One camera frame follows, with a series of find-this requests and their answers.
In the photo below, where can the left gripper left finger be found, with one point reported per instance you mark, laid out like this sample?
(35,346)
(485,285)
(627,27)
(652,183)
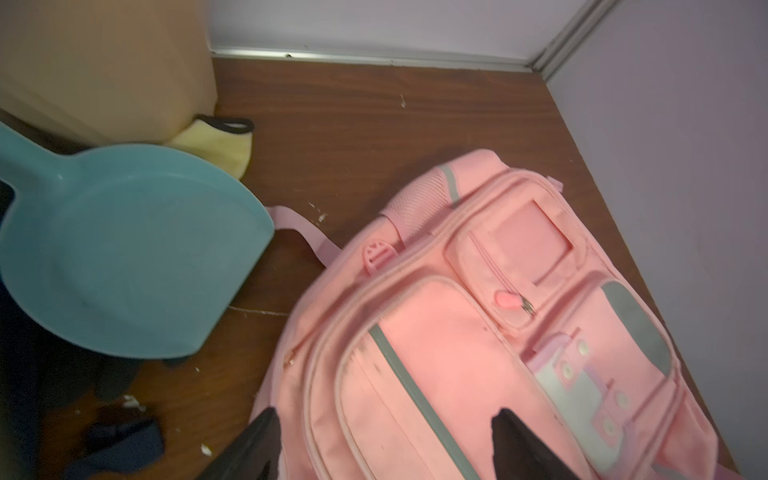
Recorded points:
(253,455)

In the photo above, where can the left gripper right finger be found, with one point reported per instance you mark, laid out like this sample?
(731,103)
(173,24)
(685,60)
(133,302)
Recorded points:
(520,455)

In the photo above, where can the pink backpack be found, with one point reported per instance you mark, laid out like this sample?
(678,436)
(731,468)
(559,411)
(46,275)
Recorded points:
(477,288)

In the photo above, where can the navy blue backpack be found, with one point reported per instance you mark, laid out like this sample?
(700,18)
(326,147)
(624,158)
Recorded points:
(55,395)

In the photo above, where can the teal plastic paddle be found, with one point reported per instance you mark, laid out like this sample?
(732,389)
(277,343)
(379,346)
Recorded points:
(130,250)

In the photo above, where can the yellow sponge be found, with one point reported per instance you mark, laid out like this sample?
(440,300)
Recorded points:
(225,142)

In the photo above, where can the beige plant pot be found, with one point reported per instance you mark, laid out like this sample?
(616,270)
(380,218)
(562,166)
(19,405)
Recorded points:
(105,72)

